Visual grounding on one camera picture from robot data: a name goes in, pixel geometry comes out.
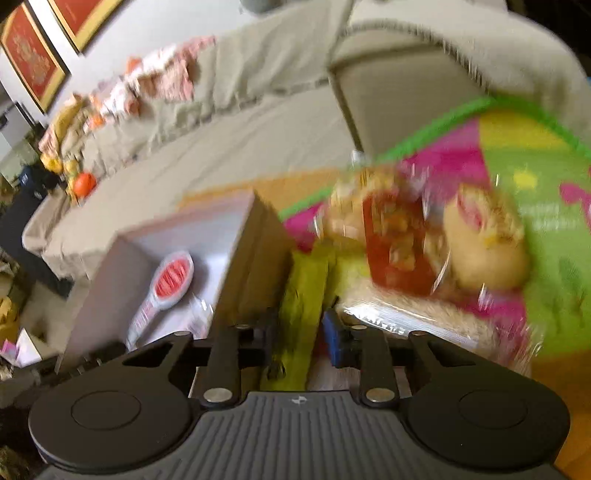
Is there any yellow snack packet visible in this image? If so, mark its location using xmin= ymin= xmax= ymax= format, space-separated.
xmin=260 ymin=248 xmax=335 ymax=392

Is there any red dried fruit pouch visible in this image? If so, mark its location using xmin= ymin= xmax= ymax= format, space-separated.
xmin=363 ymin=183 xmax=454 ymax=298

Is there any red round lollipop packet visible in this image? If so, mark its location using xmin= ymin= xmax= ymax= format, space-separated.
xmin=125 ymin=251 xmax=194 ymax=350

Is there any pink cardboard box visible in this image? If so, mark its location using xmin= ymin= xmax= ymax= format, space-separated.
xmin=58 ymin=191 xmax=294 ymax=371

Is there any bread bun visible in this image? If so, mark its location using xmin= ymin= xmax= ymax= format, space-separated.
xmin=443 ymin=183 xmax=531 ymax=293

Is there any orange toy ball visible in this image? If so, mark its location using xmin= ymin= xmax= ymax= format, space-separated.
xmin=71 ymin=172 xmax=97 ymax=199

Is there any beige sofa with cover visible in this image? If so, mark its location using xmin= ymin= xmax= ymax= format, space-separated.
xmin=22 ymin=1 xmax=590 ymax=279

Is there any yellow plush toy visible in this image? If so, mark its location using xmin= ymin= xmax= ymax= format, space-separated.
xmin=38 ymin=93 xmax=87 ymax=158

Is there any pink baby clothes pile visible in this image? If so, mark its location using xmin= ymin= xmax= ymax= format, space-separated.
xmin=88 ymin=36 xmax=216 ymax=119

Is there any red framed picture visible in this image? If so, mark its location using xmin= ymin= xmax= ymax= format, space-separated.
xmin=48 ymin=0 xmax=123 ymax=53
xmin=1 ymin=1 xmax=69 ymax=114

